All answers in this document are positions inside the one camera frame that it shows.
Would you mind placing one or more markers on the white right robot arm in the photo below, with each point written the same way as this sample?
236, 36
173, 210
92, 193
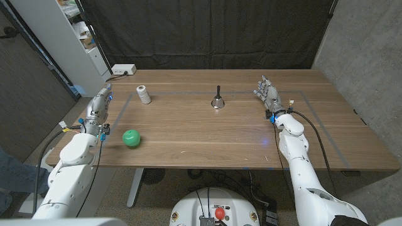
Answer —
304, 179

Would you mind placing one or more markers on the red emergency stop button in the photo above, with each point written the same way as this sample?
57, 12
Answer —
220, 213

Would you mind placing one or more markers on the white power strip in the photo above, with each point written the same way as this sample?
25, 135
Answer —
123, 69

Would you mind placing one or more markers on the black stand pole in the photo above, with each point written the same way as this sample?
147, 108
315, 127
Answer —
94, 35

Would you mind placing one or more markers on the black floor power strip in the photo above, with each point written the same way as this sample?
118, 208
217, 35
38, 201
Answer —
270, 216

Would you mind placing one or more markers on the person's leg in jeans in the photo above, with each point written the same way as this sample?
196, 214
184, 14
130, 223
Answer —
19, 177

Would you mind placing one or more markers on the round black floor object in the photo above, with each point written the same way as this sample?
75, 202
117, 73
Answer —
153, 175

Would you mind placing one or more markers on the green ball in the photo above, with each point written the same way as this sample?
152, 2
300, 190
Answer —
131, 138

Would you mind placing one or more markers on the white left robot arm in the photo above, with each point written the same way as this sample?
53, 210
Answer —
69, 179

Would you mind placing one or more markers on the white shelf cabinet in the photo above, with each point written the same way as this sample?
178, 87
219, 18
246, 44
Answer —
59, 40

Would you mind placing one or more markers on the cardboard box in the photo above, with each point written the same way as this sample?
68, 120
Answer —
88, 42

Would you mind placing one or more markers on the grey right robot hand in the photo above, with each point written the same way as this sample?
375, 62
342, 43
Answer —
271, 94

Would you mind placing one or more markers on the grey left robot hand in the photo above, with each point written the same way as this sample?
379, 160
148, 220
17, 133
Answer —
98, 106

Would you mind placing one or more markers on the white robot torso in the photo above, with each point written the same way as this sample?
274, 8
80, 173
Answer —
191, 207

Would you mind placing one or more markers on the black fabric curtain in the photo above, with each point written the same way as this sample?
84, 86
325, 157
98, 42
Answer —
207, 34

